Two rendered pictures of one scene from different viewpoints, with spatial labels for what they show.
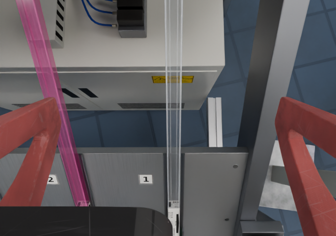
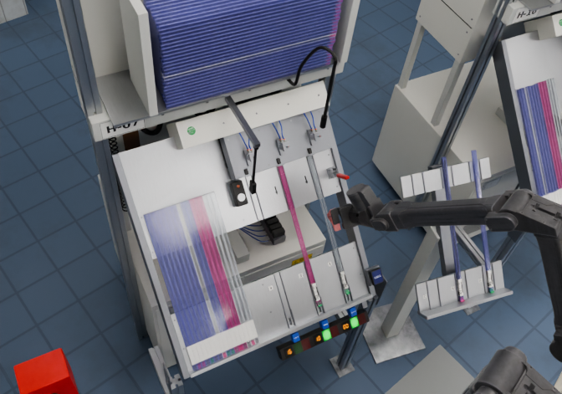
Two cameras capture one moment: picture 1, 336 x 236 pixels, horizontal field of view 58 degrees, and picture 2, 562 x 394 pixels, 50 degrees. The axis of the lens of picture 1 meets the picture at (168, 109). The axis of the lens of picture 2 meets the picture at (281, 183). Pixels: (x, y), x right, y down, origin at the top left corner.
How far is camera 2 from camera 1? 1.78 m
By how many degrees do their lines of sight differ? 33
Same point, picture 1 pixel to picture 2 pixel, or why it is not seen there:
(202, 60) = (314, 241)
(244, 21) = not seen: hidden behind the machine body
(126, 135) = (261, 354)
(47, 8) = (238, 242)
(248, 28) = not seen: hidden behind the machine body
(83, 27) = (253, 248)
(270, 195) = (391, 348)
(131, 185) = (325, 268)
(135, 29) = (281, 237)
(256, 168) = (359, 243)
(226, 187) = (355, 258)
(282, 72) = not seen: hidden behind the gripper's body
